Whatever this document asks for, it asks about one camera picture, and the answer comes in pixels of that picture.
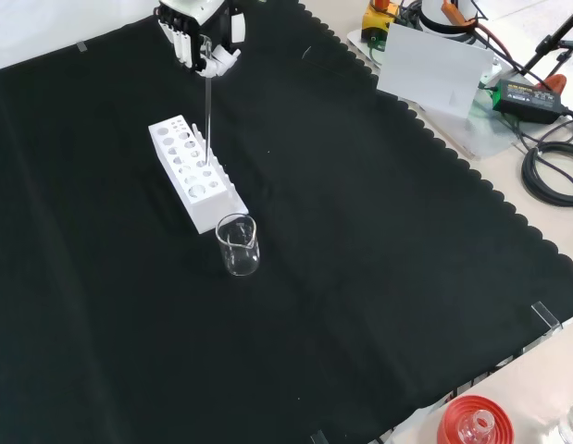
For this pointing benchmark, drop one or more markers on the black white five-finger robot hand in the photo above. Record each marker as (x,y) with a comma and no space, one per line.
(200,14)

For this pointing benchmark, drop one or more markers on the white test tube rack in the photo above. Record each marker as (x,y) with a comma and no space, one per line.
(198,208)

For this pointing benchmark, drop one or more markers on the clear cloth clip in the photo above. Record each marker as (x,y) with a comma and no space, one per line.
(319,437)
(547,316)
(82,46)

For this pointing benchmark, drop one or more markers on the yellow stop button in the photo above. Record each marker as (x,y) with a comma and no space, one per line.
(378,20)

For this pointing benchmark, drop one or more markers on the pale board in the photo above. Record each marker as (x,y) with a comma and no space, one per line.
(429,69)

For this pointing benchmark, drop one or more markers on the clear glass beaker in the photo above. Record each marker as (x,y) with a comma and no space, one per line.
(240,259)

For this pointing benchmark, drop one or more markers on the black bench cloth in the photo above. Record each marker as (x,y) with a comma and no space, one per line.
(314,254)

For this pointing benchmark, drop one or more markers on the black power adapter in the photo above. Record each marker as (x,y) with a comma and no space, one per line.
(526,99)

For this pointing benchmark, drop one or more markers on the black tripod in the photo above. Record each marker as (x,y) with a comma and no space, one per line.
(552,39)

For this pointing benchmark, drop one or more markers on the red ribbed funnel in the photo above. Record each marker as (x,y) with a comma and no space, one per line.
(452,421)

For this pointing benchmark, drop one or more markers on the clear glass flask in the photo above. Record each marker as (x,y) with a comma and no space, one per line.
(478,427)

